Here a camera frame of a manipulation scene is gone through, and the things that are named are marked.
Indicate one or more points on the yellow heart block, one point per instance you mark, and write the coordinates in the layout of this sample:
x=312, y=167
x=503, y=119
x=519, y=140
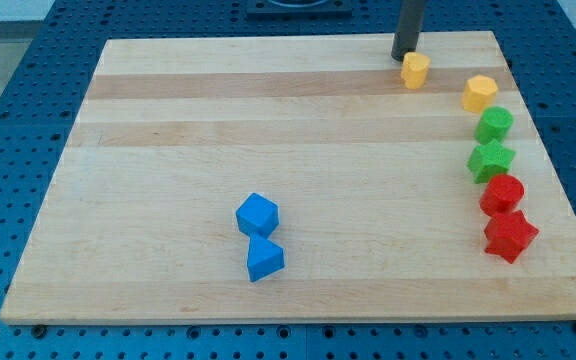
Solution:
x=415, y=68

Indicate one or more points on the yellow hexagon block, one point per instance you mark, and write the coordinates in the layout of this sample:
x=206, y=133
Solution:
x=479, y=93

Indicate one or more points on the blue cube block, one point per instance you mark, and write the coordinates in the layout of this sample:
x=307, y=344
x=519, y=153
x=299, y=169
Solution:
x=257, y=215

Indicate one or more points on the light wooden board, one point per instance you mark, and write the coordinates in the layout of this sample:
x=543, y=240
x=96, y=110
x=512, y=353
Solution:
x=379, y=217

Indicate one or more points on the blue triangular prism block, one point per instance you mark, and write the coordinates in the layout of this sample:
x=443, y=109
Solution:
x=264, y=257

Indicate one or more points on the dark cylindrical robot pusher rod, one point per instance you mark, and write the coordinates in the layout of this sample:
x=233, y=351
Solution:
x=408, y=29

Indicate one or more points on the green star block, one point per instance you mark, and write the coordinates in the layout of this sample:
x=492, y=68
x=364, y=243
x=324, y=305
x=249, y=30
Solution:
x=489, y=160

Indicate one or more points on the red cylinder block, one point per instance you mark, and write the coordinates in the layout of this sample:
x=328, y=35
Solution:
x=502, y=194

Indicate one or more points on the green cylinder block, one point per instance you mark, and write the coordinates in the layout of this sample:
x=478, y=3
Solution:
x=494, y=124

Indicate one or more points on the red star block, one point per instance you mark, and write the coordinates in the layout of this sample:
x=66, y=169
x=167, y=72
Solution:
x=509, y=234

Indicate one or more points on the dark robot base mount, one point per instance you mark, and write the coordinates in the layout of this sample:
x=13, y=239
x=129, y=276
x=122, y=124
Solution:
x=263, y=9

